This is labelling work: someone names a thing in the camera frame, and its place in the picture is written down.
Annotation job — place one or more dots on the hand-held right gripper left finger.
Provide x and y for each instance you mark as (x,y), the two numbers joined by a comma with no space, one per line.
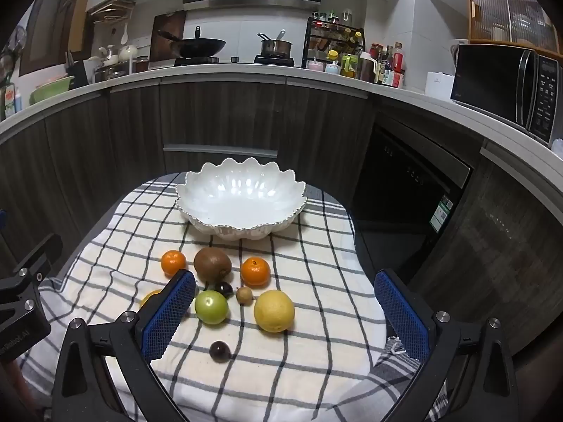
(169,316)

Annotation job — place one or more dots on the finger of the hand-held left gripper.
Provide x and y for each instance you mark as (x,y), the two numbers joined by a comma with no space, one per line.
(1,220)
(39,252)

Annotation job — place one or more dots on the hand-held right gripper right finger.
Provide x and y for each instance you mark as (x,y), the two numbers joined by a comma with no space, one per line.
(402,316)

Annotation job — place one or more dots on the yellow mango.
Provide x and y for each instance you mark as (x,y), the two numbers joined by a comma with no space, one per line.
(149,297)

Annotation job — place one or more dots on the green apple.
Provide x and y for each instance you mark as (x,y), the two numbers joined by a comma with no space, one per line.
(211,307)

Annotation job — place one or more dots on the orange tangerine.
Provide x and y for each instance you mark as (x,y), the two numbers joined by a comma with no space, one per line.
(173,263)
(255,271)

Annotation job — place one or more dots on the dark purple passion fruit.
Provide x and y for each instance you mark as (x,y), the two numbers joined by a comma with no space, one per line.
(219,350)
(225,289)

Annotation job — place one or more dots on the yellow lemon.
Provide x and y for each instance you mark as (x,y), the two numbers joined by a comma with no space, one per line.
(273,311)

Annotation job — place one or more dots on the white scalloped bowl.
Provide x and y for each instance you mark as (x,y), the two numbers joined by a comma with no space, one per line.
(239,202)

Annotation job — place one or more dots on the brown kiwi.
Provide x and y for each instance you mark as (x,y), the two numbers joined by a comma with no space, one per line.
(212,263)

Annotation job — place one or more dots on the small brown longan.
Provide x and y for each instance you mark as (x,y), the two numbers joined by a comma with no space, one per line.
(244,294)

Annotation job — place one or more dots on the green dish soap bottle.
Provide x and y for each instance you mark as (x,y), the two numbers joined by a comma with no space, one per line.
(9,99)

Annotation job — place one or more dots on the checked white cloth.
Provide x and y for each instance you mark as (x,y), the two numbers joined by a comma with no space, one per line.
(281,373)

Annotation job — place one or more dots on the black built-in dishwasher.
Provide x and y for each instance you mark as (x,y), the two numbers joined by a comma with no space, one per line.
(404,184)

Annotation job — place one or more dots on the green bowl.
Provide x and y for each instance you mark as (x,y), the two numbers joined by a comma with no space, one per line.
(50,89)

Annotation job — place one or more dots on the black knife block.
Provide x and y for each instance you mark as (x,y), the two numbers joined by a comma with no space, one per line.
(79,74)

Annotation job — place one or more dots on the dark wood kitchen cabinets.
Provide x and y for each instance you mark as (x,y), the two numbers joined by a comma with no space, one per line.
(220,114)

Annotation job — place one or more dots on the white teapot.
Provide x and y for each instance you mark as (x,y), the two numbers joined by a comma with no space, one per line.
(127,53)

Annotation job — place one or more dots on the white spatula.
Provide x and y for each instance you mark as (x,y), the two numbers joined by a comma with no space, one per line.
(124,33)

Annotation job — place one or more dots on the white box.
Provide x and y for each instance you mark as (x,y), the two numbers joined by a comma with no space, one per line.
(440,83)

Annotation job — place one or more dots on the dark sauce bottle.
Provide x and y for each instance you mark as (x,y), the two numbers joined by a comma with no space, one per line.
(387,70)

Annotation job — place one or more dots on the black microwave oven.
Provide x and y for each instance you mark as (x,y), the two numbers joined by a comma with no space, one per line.
(488,79)

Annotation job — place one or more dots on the dark wooden cutting board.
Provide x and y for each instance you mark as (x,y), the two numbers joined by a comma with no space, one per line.
(165,26)

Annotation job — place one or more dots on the red bottle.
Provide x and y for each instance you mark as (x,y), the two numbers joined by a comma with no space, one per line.
(398,61)

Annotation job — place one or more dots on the green lidded jar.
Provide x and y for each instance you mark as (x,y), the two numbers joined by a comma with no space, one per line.
(347,66)

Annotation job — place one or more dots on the blue lidded container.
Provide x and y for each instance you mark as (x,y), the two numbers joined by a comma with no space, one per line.
(332,67)

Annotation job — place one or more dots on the black wok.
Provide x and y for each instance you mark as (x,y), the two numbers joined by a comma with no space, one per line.
(200,46)

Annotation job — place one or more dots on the black gas hob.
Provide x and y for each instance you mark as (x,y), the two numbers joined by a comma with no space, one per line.
(235,59)

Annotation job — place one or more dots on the pink lidded container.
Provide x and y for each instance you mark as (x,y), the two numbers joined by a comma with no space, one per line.
(315,66)

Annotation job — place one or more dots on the black spice rack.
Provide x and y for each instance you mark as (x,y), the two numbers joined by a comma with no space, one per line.
(334,35)

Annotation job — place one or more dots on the steel saucepan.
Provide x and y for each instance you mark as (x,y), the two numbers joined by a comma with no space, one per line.
(276,47)

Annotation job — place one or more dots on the wooden glass-door cabinet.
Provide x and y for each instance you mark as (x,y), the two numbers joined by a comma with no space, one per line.
(510,13)

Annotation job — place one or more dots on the wall-mounted wooden rack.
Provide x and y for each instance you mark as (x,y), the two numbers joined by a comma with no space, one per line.
(112,9)

